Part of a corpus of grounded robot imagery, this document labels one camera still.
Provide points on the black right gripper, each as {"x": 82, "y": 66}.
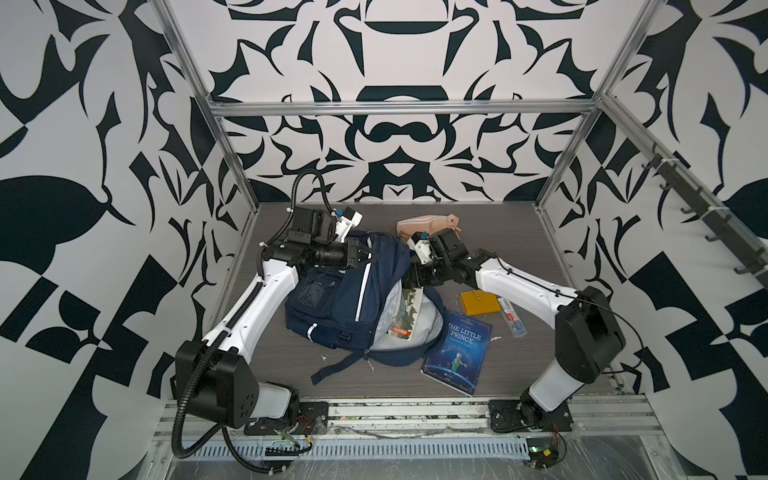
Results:
{"x": 417, "y": 274}

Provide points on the small green circuit board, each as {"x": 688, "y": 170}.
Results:
{"x": 544, "y": 457}

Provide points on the pink pencil case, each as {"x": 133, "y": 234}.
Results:
{"x": 429, "y": 224}

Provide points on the white slotted cable duct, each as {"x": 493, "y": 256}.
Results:
{"x": 327, "y": 448}

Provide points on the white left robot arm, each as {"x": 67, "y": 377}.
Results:
{"x": 215, "y": 381}

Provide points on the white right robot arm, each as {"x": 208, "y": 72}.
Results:
{"x": 588, "y": 336}

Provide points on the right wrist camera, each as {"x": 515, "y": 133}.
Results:
{"x": 419, "y": 244}

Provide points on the blue Little Prince book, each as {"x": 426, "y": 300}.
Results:
{"x": 457, "y": 363}

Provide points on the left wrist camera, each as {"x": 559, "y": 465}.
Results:
{"x": 347, "y": 219}

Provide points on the illustrated comic book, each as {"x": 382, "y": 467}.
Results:
{"x": 407, "y": 315}

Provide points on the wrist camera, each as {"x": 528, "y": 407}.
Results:
{"x": 347, "y": 219}
{"x": 419, "y": 244}

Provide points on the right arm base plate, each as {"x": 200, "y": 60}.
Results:
{"x": 524, "y": 415}

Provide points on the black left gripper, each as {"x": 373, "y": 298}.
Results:
{"x": 350, "y": 253}

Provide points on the navy blue backpack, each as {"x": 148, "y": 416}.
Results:
{"x": 354, "y": 310}

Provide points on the grey wall hook rack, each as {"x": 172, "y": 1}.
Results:
{"x": 701, "y": 204}

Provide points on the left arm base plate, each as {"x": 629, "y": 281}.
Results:
{"x": 302, "y": 418}

